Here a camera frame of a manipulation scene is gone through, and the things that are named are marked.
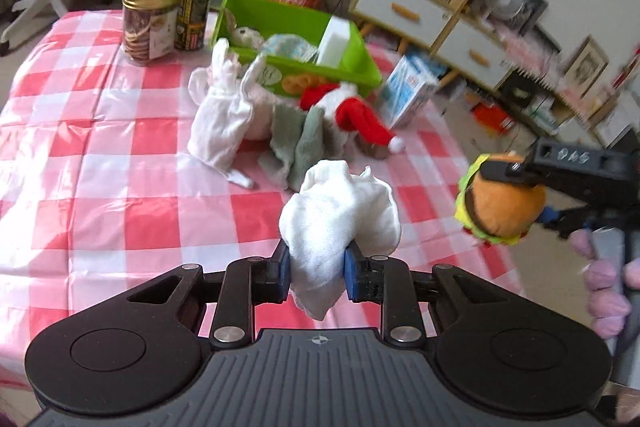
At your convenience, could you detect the wooden shelf cabinet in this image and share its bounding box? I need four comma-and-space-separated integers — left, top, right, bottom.
347, 0, 517, 94

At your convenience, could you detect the cookie jar with gold lid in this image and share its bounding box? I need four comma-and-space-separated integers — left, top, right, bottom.
121, 0, 181, 67

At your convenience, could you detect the small white plush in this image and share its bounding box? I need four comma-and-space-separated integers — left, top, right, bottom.
229, 25, 264, 51

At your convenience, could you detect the framed picture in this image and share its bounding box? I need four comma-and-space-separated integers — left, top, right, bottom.
562, 36, 610, 98

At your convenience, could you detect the white cloth bag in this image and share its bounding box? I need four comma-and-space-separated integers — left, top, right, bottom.
187, 38, 277, 188

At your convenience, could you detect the white box in bin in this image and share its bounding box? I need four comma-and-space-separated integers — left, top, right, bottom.
317, 16, 352, 68

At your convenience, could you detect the green plastic bin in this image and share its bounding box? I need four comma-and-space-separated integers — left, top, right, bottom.
209, 0, 384, 98

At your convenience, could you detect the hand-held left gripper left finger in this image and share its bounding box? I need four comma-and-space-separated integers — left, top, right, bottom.
126, 239, 292, 351

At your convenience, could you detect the blue and white carton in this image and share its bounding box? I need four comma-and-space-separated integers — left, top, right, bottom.
374, 54, 442, 130

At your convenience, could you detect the small white fan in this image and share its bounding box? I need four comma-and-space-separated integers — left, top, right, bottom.
482, 0, 527, 26

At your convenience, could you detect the yellow and black can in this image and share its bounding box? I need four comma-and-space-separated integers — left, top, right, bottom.
174, 0, 219, 53

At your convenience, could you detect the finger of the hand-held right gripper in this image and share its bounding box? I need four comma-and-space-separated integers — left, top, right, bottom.
481, 155, 553, 188
536, 203, 598, 240

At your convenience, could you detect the burger plush toy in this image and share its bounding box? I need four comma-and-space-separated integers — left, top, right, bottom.
453, 152, 549, 250

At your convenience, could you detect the red checkered tablecloth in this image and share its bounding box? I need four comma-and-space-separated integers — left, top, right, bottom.
0, 8, 527, 392

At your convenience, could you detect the white cloth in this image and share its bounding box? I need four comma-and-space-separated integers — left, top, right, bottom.
278, 159, 403, 322

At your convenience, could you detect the person's right hand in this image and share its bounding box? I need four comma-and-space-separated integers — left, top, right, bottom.
570, 228, 640, 342

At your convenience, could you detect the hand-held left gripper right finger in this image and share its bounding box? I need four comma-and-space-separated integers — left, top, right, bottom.
343, 239, 507, 351

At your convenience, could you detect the light blue cloth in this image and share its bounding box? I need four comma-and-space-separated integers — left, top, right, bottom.
259, 33, 319, 66

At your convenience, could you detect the santa plush toy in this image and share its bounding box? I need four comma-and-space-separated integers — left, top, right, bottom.
299, 82, 407, 160

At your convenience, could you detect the grey-green cloth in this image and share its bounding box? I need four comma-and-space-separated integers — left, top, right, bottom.
257, 103, 347, 194

